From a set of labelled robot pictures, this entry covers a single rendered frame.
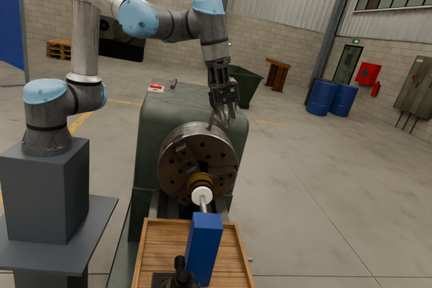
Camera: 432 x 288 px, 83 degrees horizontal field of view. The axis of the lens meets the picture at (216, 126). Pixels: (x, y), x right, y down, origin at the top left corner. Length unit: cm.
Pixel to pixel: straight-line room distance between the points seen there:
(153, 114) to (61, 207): 46
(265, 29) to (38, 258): 1092
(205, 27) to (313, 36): 1165
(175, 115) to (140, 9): 55
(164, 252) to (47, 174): 46
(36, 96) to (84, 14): 30
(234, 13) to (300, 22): 290
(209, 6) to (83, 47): 49
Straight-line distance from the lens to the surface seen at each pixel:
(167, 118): 104
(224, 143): 92
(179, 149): 87
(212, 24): 65
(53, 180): 99
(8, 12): 601
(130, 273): 131
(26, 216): 112
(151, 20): 59
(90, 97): 101
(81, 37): 97
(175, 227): 100
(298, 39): 1195
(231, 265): 94
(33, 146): 99
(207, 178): 86
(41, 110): 94
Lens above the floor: 159
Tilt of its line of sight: 21 degrees down
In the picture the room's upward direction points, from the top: 12 degrees clockwise
